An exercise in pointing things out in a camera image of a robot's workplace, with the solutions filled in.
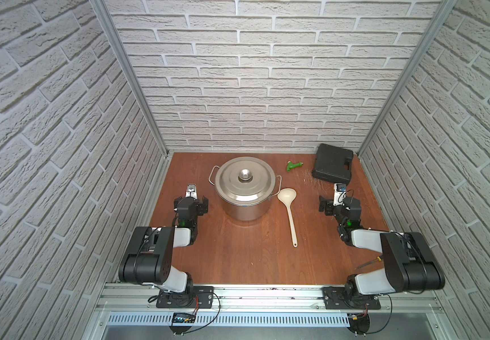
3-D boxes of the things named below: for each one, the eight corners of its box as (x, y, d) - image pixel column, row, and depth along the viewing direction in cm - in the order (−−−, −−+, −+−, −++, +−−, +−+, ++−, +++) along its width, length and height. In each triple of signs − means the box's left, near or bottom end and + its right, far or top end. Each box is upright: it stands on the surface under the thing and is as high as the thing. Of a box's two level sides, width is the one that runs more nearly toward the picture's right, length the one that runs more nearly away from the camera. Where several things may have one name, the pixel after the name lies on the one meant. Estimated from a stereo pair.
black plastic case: (310, 178, 110) (313, 171, 106) (317, 147, 125) (320, 140, 121) (347, 188, 106) (351, 181, 102) (350, 155, 121) (354, 148, 117)
